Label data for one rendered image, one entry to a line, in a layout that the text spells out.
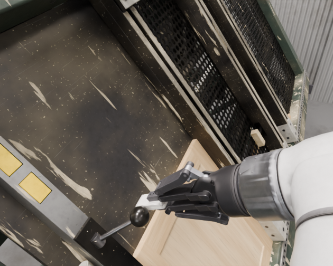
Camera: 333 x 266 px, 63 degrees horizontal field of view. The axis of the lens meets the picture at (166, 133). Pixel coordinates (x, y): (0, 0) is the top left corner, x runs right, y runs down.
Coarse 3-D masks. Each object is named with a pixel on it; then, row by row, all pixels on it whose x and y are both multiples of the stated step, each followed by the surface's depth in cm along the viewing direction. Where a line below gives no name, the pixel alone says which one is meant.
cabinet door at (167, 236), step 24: (192, 144) 89; (216, 168) 94; (168, 216) 72; (144, 240) 65; (168, 240) 71; (192, 240) 77; (216, 240) 85; (240, 240) 94; (264, 240) 105; (144, 264) 63; (168, 264) 68; (192, 264) 75; (216, 264) 82; (240, 264) 91; (264, 264) 101
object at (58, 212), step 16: (0, 176) 45; (16, 176) 47; (16, 192) 46; (32, 208) 49; (48, 208) 49; (64, 208) 51; (48, 224) 51; (64, 224) 50; (80, 224) 53; (64, 240) 53
